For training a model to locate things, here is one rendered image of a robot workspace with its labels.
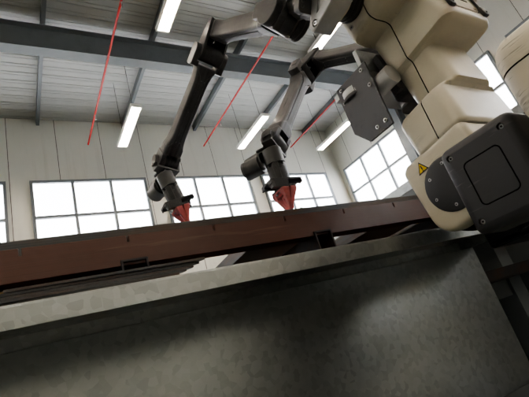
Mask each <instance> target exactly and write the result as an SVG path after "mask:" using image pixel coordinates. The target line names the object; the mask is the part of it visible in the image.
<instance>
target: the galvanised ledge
mask: <svg viewBox="0 0 529 397"><path fill-rule="evenodd" d="M486 241H487V239H486V237H485V235H484V234H482V233H480V232H479V231H478V230H477V231H462V230H460V231H455V232H451V231H446V230H444V229H441V228H434V229H430V230H425V231H421V232H412V233H408V234H403V235H399V236H391V237H386V238H381V239H373V240H369V241H364V242H359V243H351V244H346V245H341V246H337V247H329V248H324V249H319V250H311V251H306V252H302V253H297V254H289V255H285V256H280V257H275V258H267V259H263V260H258V261H253V262H245V263H241V264H236V265H228V266H223V267H219V268H214V269H206V270H201V271H197V272H192V273H184V274H179V275H175V276H167V277H162V278H157V279H152V280H144V281H139V282H135V283H130V284H122V285H117V286H113V287H108V288H100V289H95V290H91V291H83V292H78V293H74V294H69V295H61V296H56V297H52V298H47V299H39V300H34V301H30V302H22V303H17V304H12V305H8V306H0V354H6V353H10V352H14V351H20V350H23V349H28V348H31V347H37V346H41V345H45V344H48V343H55V342H58V341H62V340H66V339H72V338H76V337H80V336H86V335H90V334H93V333H97V332H104V331H107V330H110V329H115V328H120V327H124V326H128V325H134V324H138V323H142V322H145V321H152V320H155V319H159V318H163V317H169V316H172V315H177V314H183V313H186V312H190V311H194V310H200V309H204V308H207V307H211V306H218V305H221V304H225V303H229V302H235V301H239V300H242V299H248V298H253V297H256V296H259V295H266V294H270V293H273V292H277V291H283V290H287V289H291V288H297V287H301V286H304V285H308V284H315V283H318V282H321V281H325V280H332V279H335V278H339V277H343V276H349V275H353V274H356V273H362V272H367V271H370V270H373V269H380V268H384V267H387V266H391V265H397V264H401V263H405V262H411V261H415V260H419V259H422V258H429V257H432V256H436V255H440V254H446V253H449V252H454V251H457V250H463V249H467V248H471V247H474V246H477V245H479V244H481V243H484V242H486Z"/></svg>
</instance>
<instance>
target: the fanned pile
mask: <svg viewBox="0 0 529 397"><path fill-rule="evenodd" d="M204 259H205V257H202V258H193V259H188V260H183V261H178V262H169V263H165V264H160V265H151V266H146V267H141V268H136V269H127V270H121V271H116V272H111V273H103V274H98V275H93V276H84V277H79V278H74V279H69V280H60V281H55V282H50V283H45V284H36V285H31V286H26V287H21V288H12V289H7V290H3V293H5V294H0V306H8V305H12V304H17V303H22V302H30V301H34V300H39V299H47V298H52V297H56V296H61V295H69V294H74V293H78V292H83V291H91V290H95V289H100V288H108V287H113V286H117V285H122V284H130V283H135V282H139V281H144V280H152V279H157V278H162V277H167V276H175V275H179V274H180V273H184V272H186V271H187V270H188V269H191V268H194V265H197V264H199V262H200V261H202V260H204Z"/></svg>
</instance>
